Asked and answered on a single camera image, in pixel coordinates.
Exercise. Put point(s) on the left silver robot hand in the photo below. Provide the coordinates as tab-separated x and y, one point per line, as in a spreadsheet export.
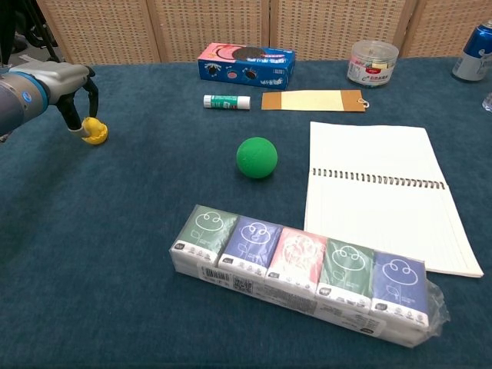
61	78

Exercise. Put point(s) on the small yellow toy chick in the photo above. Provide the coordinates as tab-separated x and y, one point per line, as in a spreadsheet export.
92	125

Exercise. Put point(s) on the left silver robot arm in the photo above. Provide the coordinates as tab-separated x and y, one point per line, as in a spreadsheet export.
19	104

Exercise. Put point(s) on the black tripod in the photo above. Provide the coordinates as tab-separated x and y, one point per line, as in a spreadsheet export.
44	34

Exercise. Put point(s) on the woven wooden screen panel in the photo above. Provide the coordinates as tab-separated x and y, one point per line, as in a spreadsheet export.
207	27
446	27
338	23
100	30

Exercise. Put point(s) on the yellow eggshell cup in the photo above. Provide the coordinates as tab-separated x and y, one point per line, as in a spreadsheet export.
97	139

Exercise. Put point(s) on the green white glue stick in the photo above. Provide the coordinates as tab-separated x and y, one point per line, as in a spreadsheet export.
227	101

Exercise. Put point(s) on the teal table cloth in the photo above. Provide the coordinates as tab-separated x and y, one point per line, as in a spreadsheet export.
77	250

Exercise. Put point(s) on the blue cookie box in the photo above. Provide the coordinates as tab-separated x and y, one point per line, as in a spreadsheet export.
246	71

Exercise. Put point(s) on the green rubber ball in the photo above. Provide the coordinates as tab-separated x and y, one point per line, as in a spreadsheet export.
256	158

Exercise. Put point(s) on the brown kraft paper tag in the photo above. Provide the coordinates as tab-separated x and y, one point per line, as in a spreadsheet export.
311	100

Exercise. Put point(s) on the wrapped tissue multipack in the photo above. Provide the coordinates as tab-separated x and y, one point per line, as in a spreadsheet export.
300	269

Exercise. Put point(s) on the clear plastic jar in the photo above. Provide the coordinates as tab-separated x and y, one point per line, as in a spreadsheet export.
372	65

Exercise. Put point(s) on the white spiral notebook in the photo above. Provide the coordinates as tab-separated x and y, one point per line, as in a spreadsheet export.
376	215

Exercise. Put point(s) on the blue drink can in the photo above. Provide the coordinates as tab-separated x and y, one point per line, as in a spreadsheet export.
473	54

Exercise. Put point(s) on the clear plastic object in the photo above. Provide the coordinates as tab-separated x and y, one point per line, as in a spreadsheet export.
488	102

